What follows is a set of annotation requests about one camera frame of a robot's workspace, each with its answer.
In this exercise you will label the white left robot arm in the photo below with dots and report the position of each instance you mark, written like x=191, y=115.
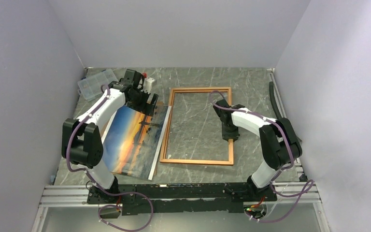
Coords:
x=82, y=146

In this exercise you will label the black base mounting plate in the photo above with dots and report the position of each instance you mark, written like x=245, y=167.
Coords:
x=175, y=198

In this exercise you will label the aluminium rail frame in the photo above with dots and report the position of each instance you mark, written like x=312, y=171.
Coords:
x=64, y=207

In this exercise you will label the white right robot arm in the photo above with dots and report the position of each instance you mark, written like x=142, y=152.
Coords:
x=279, y=143

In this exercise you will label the sunset landscape photo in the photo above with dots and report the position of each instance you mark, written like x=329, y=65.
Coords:
x=134, y=152

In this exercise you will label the orange wooden picture frame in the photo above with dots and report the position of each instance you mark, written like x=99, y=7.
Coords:
x=193, y=134

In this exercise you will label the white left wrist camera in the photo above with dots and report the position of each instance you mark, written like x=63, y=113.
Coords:
x=148, y=83

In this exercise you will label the brown cardboard backing board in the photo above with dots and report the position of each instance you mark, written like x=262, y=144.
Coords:
x=126, y=118

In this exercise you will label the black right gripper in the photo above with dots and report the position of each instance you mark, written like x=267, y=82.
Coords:
x=226, y=136

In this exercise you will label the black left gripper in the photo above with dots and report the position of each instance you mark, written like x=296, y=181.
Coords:
x=145, y=107

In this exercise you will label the clear plastic compartment box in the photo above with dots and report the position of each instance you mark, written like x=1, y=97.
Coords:
x=90, y=87

